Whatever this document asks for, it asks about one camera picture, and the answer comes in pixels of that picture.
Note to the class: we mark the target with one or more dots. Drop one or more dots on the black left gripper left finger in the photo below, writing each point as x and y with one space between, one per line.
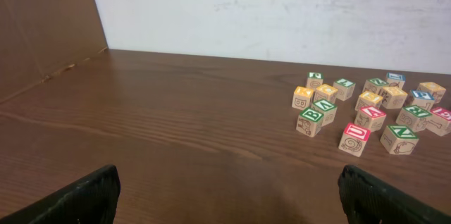
91 199

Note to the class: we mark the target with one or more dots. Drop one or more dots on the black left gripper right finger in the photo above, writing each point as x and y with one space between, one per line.
367 199

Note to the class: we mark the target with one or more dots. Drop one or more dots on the red A block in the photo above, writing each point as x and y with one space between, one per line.
370 117

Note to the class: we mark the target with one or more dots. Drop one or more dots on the red U block left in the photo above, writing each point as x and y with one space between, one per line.
354 139

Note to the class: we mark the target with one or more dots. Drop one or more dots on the green N block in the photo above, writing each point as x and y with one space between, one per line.
399 139

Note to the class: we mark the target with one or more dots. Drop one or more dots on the green R block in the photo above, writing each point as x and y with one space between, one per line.
414 117

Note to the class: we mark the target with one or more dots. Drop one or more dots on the green B block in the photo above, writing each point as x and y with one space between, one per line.
309 122

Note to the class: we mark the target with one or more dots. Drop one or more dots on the green V block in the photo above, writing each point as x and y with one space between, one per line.
327 108

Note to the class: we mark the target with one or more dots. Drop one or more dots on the yellow block centre left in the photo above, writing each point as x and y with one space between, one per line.
368 98

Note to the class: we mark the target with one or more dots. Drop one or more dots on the yellow S block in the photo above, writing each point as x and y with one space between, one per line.
393 97

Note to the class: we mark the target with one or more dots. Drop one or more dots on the red E block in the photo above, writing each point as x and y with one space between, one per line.
439 122

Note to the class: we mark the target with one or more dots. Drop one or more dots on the green 7 block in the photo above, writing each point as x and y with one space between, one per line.
345 89

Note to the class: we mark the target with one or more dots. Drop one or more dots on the green Z block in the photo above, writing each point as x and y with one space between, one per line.
374 85

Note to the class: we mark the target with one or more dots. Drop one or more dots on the blue P block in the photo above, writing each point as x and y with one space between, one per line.
423 100

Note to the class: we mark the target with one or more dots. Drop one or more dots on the yellow block near X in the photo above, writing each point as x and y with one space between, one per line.
326 92

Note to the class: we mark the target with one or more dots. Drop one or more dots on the blue L block top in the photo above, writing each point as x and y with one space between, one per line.
395 80

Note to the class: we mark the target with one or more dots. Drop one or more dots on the yellow block upper middle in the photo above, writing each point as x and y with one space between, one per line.
434 89

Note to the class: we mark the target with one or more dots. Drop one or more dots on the green P block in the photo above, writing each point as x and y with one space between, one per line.
314 80

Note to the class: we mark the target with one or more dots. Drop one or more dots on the brown cardboard panel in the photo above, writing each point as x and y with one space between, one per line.
42 37

